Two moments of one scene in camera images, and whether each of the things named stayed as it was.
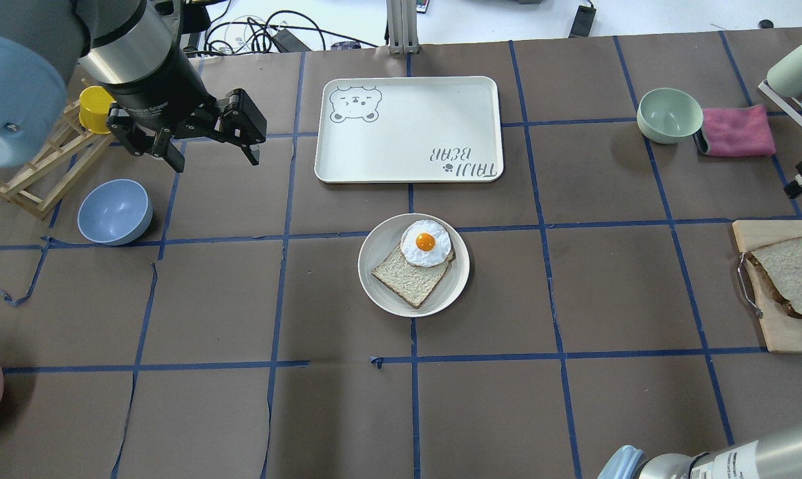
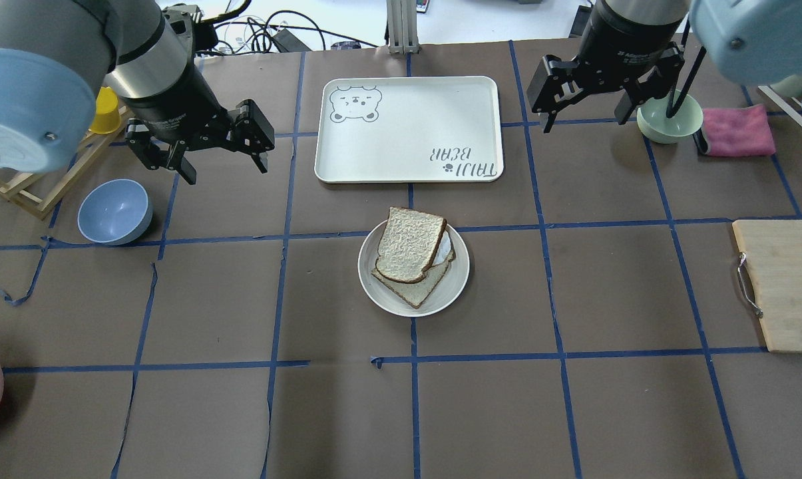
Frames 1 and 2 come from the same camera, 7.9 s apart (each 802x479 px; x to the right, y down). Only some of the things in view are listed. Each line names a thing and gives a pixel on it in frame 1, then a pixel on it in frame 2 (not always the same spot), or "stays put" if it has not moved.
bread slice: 797,275 to 408,245
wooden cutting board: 783,331 stays put
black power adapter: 287,42 stays put
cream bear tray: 410,130 stays put
